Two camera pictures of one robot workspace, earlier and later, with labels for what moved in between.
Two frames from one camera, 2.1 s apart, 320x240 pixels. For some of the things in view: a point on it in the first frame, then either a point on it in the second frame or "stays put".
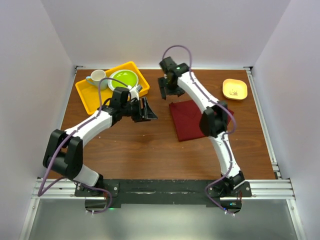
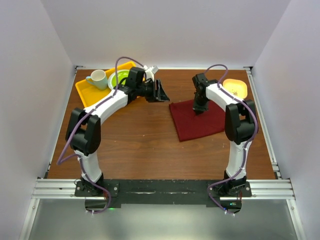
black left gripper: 144,114 -> 159,93
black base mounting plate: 118,192 stays put
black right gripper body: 172,87 -> 200,103
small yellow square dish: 235,89 stays put
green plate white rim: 128,77 stays put
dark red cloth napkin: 187,116 stays put
